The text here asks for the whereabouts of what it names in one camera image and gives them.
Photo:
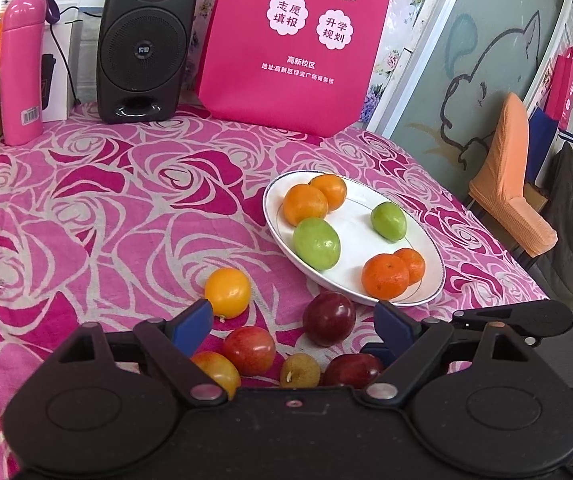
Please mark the large yellow orange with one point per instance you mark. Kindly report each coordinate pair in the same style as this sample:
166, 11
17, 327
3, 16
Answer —
304, 205

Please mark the magenta non-woven tote bag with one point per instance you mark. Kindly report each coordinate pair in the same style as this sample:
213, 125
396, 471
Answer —
246, 85

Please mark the rose print pink tablecloth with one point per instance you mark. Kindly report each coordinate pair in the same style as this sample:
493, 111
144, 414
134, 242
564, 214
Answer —
116, 210

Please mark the small yellow orange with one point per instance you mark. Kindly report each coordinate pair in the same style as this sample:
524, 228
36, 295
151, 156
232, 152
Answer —
227, 292

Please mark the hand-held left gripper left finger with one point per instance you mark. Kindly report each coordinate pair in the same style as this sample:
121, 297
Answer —
194, 325

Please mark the dark orange tangerine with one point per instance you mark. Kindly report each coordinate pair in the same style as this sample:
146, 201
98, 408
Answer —
384, 275
414, 265

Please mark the tan round longan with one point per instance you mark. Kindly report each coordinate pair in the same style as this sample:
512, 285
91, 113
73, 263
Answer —
299, 370

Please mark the white plate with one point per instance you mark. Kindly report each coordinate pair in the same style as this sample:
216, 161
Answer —
356, 240

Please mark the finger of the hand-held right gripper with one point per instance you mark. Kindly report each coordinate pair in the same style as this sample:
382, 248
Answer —
371, 351
541, 317

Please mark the orange covered chair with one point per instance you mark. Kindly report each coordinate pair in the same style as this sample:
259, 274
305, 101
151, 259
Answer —
506, 170

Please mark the green plum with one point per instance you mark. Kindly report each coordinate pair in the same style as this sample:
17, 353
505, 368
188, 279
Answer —
389, 220
316, 244

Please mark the blue shopping bag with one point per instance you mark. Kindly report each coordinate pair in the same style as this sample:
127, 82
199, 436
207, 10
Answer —
541, 140

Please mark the black speaker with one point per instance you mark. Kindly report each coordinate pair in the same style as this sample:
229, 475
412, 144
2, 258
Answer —
141, 50

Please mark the frosted glass cartoon door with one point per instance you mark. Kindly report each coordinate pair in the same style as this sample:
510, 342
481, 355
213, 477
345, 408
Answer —
491, 35

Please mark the white carton box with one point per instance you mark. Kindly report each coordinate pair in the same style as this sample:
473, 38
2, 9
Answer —
64, 35

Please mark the pink thermos bottle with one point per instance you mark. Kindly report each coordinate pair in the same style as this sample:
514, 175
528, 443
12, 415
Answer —
21, 70

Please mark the red plum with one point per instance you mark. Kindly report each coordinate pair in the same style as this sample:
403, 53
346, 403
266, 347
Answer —
249, 350

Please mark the small yellow pink plum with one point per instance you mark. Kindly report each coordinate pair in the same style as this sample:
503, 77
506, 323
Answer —
219, 370

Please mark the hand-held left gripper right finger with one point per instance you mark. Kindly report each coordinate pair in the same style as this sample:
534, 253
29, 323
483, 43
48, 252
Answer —
391, 325

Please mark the small pink shopping bag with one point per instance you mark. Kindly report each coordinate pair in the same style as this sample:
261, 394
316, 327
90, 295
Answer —
564, 85

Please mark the dark purple plum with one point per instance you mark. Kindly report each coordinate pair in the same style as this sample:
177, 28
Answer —
349, 371
329, 318

